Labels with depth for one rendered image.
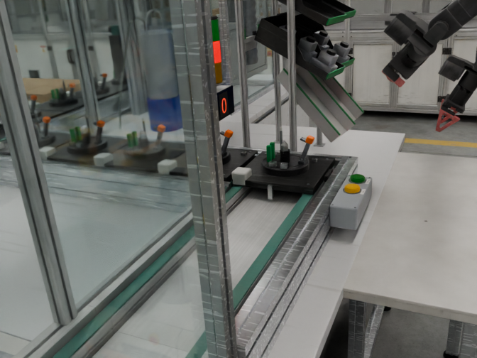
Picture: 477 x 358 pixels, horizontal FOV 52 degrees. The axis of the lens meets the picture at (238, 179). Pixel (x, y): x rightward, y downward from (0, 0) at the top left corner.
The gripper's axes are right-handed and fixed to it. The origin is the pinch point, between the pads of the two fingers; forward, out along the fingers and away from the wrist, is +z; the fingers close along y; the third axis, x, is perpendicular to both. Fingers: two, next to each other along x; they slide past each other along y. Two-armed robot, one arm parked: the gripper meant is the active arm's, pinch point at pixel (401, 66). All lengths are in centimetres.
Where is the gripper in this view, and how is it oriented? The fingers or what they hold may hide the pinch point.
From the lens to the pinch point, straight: 148.1
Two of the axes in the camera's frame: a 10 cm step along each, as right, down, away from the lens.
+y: -6.7, 7.4, 0.0
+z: 0.4, 0.4, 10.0
